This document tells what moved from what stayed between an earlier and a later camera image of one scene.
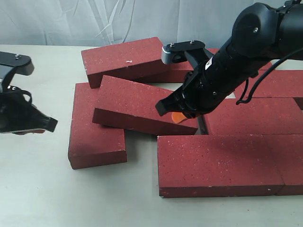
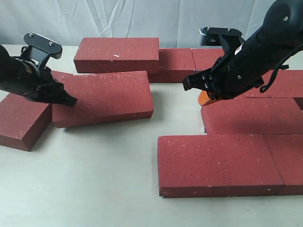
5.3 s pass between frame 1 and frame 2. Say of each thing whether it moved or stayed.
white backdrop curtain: stayed
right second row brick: stayed
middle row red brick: stayed
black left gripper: moved
